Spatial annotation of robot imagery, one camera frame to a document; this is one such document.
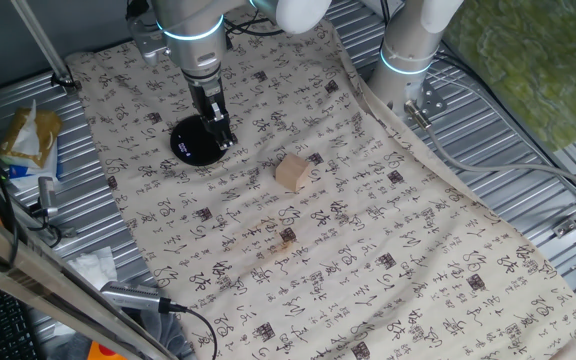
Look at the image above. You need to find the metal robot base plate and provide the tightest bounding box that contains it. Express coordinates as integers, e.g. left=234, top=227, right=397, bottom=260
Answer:
left=392, top=79, right=449, bottom=126

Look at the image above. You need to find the black round digital scale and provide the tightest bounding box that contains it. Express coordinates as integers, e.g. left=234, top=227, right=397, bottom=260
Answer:
left=169, top=114, right=232, bottom=167

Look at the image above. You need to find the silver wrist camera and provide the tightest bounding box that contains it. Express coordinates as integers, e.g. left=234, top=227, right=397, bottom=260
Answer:
left=126, top=3, right=170, bottom=67

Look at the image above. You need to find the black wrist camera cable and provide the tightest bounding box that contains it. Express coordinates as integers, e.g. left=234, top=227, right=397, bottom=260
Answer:
left=222, top=7, right=289, bottom=39

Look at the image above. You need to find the aluminium frame bar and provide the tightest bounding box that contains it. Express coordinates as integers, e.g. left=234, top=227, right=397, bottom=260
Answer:
left=0, top=199, right=179, bottom=360

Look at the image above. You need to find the silver camera on stand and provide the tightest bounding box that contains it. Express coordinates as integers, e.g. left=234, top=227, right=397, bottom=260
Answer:
left=30, top=175, right=77, bottom=239

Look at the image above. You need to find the beige calligraphy print cloth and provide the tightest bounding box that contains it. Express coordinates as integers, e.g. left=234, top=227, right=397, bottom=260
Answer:
left=65, top=19, right=576, bottom=360

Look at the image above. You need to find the slanted aluminium post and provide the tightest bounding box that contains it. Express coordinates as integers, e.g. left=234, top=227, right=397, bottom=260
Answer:
left=10, top=0, right=82, bottom=91

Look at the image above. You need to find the wooden block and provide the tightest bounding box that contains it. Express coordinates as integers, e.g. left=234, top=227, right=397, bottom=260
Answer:
left=274, top=153, right=312, bottom=193

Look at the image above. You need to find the thick grey robot cable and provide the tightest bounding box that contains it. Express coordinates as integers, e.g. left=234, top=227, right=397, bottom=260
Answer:
left=403, top=99, right=576, bottom=201

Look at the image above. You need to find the green mossy mat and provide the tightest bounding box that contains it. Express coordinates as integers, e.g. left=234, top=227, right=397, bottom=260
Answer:
left=440, top=0, right=576, bottom=154

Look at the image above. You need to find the orange emergency stop box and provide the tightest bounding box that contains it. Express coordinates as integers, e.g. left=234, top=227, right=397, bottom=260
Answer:
left=86, top=341, right=129, bottom=360

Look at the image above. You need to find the yellow tissue pack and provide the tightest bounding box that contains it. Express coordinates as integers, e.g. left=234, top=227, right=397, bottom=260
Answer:
left=0, top=99, right=64, bottom=191

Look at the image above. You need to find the silver camera with cable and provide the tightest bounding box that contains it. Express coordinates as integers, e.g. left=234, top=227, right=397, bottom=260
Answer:
left=100, top=280, right=164, bottom=315

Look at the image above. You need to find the crumpled white tissue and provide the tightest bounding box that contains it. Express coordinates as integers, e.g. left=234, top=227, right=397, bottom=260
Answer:
left=66, top=245, right=119, bottom=291

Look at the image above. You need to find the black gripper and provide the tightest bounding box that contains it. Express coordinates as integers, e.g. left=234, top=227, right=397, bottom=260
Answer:
left=183, top=67, right=238, bottom=151

